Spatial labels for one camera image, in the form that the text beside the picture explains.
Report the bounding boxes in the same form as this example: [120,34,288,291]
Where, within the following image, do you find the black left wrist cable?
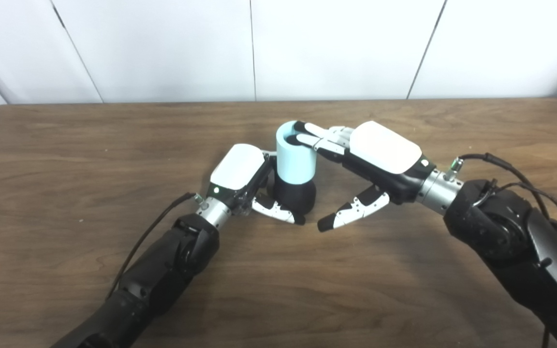
[105,192,204,300]

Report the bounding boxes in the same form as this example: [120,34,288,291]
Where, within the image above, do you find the light blue cylinder cup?
[276,121,317,186]

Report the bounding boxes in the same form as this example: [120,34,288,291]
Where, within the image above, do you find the black and white left hand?
[205,144,307,226]

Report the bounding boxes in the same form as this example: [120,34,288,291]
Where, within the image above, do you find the black and white right hand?
[286,120,438,232]

